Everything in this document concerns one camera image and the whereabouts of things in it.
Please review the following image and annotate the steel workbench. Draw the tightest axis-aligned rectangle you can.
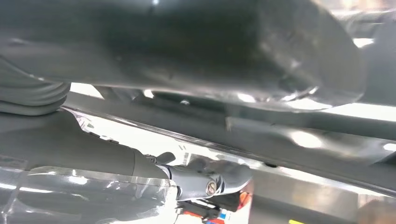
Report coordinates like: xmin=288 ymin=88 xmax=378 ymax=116
xmin=247 ymin=168 xmax=396 ymax=224

